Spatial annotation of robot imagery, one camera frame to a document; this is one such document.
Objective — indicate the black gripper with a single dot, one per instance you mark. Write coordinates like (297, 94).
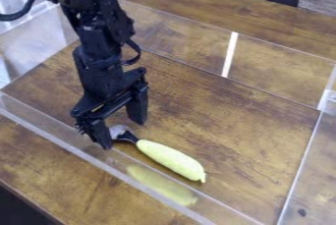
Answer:
(111, 89)

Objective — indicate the green handled metal spoon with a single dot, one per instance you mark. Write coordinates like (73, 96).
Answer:
(171, 158)

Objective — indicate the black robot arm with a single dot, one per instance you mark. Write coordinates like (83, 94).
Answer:
(100, 23)

